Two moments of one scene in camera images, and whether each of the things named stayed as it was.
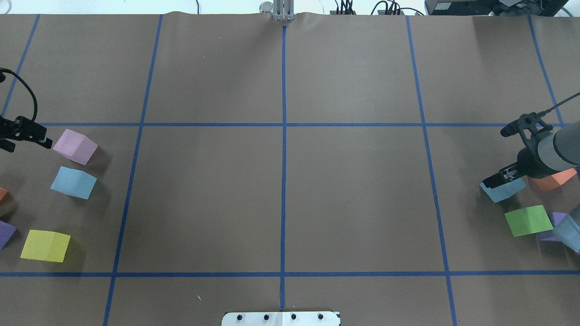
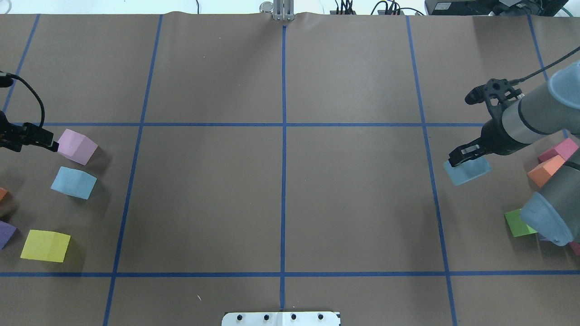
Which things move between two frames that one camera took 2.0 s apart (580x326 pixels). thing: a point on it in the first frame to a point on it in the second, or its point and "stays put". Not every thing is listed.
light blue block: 504,192 to 468,170
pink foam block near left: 75,146 stays put
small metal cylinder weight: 267,7 stays put
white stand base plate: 281,318 stays put
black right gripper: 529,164 to 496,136
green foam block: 528,221 stays put
